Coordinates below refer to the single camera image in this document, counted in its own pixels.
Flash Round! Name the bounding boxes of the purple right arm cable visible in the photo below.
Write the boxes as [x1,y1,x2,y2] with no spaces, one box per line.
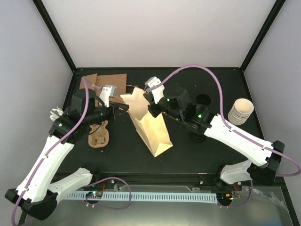
[159,64,301,210]

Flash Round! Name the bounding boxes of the black coffee cup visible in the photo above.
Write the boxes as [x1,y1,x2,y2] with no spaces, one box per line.
[195,94,211,106]

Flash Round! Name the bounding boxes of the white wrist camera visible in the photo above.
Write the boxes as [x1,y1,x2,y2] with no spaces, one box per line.
[145,76,165,104]
[99,85,117,107]

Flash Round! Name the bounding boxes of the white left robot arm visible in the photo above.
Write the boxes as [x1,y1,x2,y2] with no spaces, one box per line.
[5,88,129,220]

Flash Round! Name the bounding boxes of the stack of white paper cups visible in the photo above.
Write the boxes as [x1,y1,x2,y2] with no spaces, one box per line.
[228,98,254,126]

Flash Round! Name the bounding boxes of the flat brown paper bag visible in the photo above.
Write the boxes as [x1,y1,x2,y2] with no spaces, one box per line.
[79,73,97,90]

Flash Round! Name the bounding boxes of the white slotted cable duct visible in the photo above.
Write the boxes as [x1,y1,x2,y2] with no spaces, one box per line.
[65,191,217,204]

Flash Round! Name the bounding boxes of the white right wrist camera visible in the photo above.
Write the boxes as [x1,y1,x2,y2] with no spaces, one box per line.
[145,76,165,104]

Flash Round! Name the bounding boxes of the brown paper bag with handles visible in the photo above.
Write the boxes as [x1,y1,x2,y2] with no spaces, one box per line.
[95,73,138,95]

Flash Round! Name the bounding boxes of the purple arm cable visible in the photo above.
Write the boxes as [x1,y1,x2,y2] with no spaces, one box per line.
[159,64,301,210]
[11,78,132,226]

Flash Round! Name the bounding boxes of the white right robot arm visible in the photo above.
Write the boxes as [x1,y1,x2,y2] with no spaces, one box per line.
[143,77,285,190]

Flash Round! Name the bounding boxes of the cream paper bag with handles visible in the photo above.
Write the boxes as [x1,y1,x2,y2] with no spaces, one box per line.
[120,87,173,157]

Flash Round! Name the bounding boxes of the brown cardboard cup carrier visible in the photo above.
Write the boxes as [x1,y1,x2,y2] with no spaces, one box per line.
[88,121,109,148]

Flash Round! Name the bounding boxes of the white stirrers in holder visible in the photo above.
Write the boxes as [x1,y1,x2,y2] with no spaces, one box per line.
[49,107,63,121]

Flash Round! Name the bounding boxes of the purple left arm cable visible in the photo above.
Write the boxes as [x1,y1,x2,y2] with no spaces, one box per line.
[11,78,132,226]

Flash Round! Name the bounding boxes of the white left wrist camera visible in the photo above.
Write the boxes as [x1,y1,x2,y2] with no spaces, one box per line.
[99,85,117,107]

